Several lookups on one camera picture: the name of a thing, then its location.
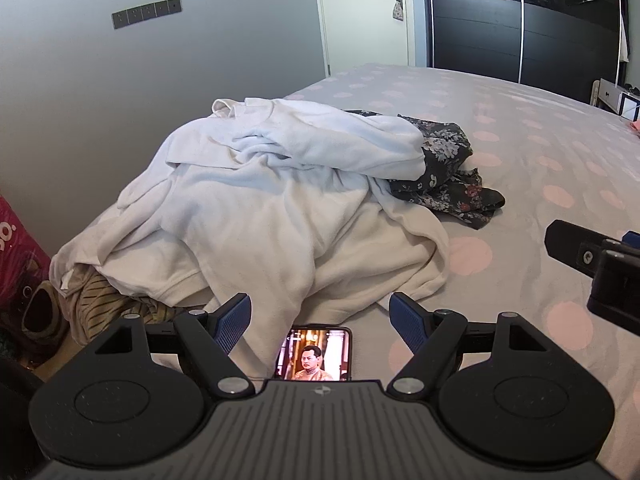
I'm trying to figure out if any cream white garment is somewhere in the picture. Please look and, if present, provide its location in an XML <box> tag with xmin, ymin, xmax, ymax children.
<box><xmin>49</xmin><ymin>159</ymin><xmax>451</xmax><ymax>347</ymax></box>

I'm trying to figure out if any white nightstand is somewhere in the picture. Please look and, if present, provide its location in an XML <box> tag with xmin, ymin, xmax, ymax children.
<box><xmin>592</xmin><ymin>78</ymin><xmax>640</xmax><ymax>122</ymax></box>

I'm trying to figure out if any dark floral garment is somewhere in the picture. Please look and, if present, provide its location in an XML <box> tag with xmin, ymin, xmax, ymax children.
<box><xmin>345</xmin><ymin>109</ymin><xmax>506</xmax><ymax>231</ymax></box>

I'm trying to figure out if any black smartphone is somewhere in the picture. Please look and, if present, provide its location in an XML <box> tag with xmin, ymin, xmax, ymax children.
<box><xmin>274</xmin><ymin>326</ymin><xmax>354</xmax><ymax>383</ymax></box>

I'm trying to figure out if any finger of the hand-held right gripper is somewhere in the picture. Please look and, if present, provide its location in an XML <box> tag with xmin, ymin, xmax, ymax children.
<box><xmin>586</xmin><ymin>249</ymin><xmax>640</xmax><ymax>317</ymax></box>
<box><xmin>545</xmin><ymin>219</ymin><xmax>640</xmax><ymax>277</ymax></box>

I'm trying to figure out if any black sliding wardrobe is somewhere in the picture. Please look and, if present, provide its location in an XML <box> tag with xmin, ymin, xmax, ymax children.
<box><xmin>422</xmin><ymin>0</ymin><xmax>627</xmax><ymax>106</ymax></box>

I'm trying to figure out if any brown plush slipper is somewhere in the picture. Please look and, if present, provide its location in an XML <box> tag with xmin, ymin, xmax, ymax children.
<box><xmin>19</xmin><ymin>279</ymin><xmax>69</xmax><ymax>342</ymax></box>

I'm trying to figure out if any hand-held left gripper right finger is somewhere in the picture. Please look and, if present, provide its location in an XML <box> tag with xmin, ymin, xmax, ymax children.
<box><xmin>386</xmin><ymin>291</ymin><xmax>548</xmax><ymax>401</ymax></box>

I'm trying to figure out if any grey wall switch panel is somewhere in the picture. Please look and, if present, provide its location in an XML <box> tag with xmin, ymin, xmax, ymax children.
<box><xmin>111</xmin><ymin>0</ymin><xmax>182</xmax><ymax>30</ymax></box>

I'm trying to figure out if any polka dot bed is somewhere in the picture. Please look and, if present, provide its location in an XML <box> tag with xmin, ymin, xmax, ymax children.
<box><xmin>50</xmin><ymin>62</ymin><xmax>640</xmax><ymax>467</ymax></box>

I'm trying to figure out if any beige striped garment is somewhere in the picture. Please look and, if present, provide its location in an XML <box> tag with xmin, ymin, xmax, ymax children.
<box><xmin>62</xmin><ymin>264</ymin><xmax>192</xmax><ymax>347</ymax></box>

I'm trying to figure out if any white door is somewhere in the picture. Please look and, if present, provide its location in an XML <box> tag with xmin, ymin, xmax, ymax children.
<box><xmin>312</xmin><ymin>0</ymin><xmax>427</xmax><ymax>79</ymax></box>

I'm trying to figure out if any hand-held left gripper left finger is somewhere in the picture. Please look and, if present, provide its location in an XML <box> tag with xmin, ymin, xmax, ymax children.
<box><xmin>94</xmin><ymin>293</ymin><xmax>257</xmax><ymax>401</ymax></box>

